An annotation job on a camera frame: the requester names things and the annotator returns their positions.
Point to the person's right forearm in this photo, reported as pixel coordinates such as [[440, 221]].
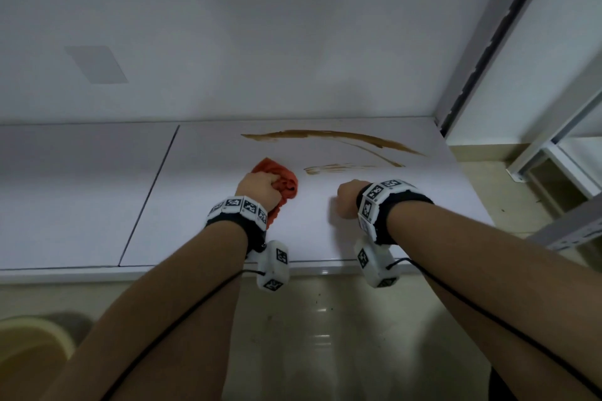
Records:
[[494, 292]]

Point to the white metal shelf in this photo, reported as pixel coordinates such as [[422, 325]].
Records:
[[141, 189]]

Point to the red cleaning cloth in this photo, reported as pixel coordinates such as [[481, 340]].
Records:
[[284, 184]]

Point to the blank white wall plate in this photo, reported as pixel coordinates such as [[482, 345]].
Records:
[[96, 64]]

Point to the person's left hand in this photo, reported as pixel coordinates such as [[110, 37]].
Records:
[[258, 189]]

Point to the person's left forearm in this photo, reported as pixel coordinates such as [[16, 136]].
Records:
[[150, 321]]

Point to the black wristband with markers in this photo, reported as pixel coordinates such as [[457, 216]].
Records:
[[381, 208], [240, 219]]

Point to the black right wristband with markers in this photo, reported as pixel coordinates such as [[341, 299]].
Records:
[[381, 208]]

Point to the white metal storage rack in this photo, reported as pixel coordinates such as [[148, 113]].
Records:
[[559, 142]]

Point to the person's right hand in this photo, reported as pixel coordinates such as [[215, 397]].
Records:
[[348, 198]]

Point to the black left wristband with markers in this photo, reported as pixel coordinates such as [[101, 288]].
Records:
[[240, 219]]

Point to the yellow plastic basin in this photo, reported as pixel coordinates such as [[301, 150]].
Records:
[[28, 339]]

